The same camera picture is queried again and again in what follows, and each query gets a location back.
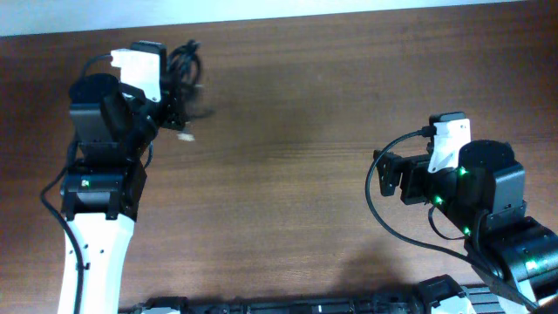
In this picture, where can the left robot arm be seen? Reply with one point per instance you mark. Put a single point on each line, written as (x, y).
(115, 123)

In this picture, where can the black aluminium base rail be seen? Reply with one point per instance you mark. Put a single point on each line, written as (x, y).
(440, 294)

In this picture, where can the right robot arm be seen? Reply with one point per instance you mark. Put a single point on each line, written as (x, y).
(479, 187)

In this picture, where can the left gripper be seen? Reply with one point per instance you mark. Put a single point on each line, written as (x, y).
(173, 103)

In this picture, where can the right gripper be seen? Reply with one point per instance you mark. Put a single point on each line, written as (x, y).
(410, 182)

